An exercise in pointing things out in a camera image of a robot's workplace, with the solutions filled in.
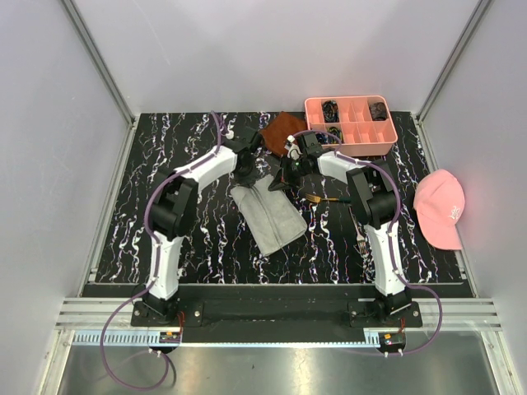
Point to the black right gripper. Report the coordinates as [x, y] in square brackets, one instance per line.
[284, 178]

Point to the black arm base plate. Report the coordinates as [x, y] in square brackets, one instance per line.
[198, 313]

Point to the pink compartment organizer tray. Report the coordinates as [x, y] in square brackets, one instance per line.
[362, 137]

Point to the grey cloth napkin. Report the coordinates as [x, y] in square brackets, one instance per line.
[273, 220]

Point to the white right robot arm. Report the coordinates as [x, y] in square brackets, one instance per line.
[375, 204]

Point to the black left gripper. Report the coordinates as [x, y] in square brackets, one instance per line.
[246, 180]

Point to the colourful item in tray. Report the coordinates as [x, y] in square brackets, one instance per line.
[336, 132]

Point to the pink baseball cap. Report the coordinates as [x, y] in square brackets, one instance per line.
[439, 203]

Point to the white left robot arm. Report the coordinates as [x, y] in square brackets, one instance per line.
[172, 210]

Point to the dark patterned item in tray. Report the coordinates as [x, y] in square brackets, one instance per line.
[378, 111]

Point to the aluminium frame rail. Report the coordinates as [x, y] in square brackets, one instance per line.
[426, 314]

